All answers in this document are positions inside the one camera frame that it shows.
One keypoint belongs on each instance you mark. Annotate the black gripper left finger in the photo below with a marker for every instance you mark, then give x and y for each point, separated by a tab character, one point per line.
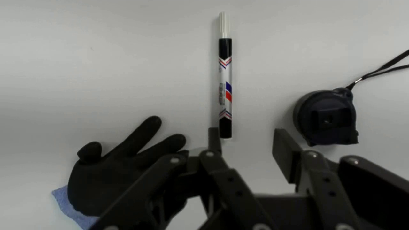
214	140

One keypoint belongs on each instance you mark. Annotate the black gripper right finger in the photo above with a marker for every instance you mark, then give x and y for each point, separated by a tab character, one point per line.
282	153

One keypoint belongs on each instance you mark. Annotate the black and white marker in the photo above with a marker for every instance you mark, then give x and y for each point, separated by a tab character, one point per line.
225	84

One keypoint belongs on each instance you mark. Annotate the black glove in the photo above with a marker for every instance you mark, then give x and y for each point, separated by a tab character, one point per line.
106	174

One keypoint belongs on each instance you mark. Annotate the blue cloth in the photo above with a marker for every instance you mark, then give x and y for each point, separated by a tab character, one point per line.
67	199

